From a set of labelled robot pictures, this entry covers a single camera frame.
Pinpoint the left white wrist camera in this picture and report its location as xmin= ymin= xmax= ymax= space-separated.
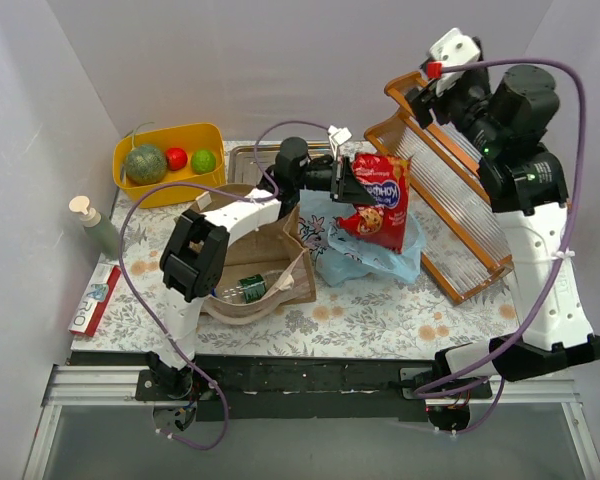
xmin=327 ymin=125 xmax=352 ymax=159

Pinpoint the aluminium frame rail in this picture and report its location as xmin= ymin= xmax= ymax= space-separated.
xmin=43 ymin=366 xmax=581 ymax=406

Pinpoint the red cookie packet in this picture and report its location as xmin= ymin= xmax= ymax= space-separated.
xmin=336 ymin=152 xmax=411 ymax=253

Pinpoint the white paper leaflet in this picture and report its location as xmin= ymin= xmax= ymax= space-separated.
xmin=68 ymin=263 xmax=121 ymax=337

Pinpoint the orange wooden rack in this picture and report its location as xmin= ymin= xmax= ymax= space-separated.
xmin=363 ymin=71 xmax=577 ymax=305

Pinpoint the yellow plastic basket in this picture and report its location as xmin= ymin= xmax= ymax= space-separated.
xmin=112 ymin=123 xmax=226 ymax=208

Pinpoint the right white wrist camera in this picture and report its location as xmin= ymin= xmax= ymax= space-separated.
xmin=423 ymin=27 xmax=481 ymax=83

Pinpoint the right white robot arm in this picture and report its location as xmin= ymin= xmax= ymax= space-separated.
xmin=405 ymin=64 xmax=600 ymax=398

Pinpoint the brown burlap tote bag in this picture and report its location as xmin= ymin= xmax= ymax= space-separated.
xmin=180 ymin=184 xmax=316 ymax=326

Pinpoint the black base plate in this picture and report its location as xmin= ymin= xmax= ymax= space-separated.
xmin=135 ymin=355 xmax=496 ymax=424

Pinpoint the green melon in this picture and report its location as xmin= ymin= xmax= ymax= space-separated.
xmin=123 ymin=122 xmax=168 ymax=185

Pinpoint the floral table mat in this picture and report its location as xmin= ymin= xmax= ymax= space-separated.
xmin=71 ymin=192 xmax=518 ymax=360

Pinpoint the silver metal tray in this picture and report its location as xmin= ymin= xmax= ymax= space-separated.
xmin=226 ymin=142 xmax=330 ymax=186

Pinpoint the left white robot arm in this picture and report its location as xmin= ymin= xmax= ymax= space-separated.
xmin=147 ymin=127 xmax=374 ymax=400

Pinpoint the green lime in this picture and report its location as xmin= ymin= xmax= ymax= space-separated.
xmin=191 ymin=149 xmax=217 ymax=175

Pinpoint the red apple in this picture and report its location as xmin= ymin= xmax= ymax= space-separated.
xmin=165 ymin=147 xmax=189 ymax=171

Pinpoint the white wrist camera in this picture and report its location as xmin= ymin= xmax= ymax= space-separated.
xmin=423 ymin=27 xmax=481 ymax=83
xmin=327 ymin=125 xmax=352 ymax=159

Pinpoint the clear plastic water bottle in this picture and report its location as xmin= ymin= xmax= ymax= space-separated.
xmin=212 ymin=270 xmax=282 ymax=305

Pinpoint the light blue plastic bag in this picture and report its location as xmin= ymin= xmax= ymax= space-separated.
xmin=298 ymin=190 xmax=426 ymax=286

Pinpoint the green pump bottle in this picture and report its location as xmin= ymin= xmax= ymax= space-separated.
xmin=69 ymin=195 xmax=120 ymax=260

